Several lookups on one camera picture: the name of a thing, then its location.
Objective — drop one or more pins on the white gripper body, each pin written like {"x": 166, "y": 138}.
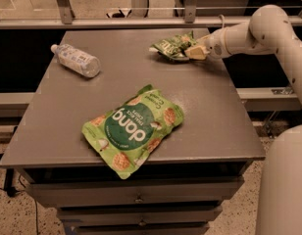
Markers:
{"x": 215, "y": 45}

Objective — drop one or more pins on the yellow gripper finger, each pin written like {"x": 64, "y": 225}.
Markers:
{"x": 197, "y": 52}
{"x": 204, "y": 41}

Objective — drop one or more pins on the green jalapeno chip bag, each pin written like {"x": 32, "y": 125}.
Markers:
{"x": 173, "y": 48}

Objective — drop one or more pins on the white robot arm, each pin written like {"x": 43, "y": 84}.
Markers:
{"x": 269, "y": 32}

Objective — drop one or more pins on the green dang rice chips bag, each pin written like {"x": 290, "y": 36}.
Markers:
{"x": 126, "y": 136}

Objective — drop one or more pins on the clear plastic water bottle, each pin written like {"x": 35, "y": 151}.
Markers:
{"x": 76, "y": 60}

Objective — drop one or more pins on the grey metal railing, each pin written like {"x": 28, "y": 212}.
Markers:
{"x": 68, "y": 14}

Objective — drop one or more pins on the grey metal drawer cabinet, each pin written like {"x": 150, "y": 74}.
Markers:
{"x": 182, "y": 185}

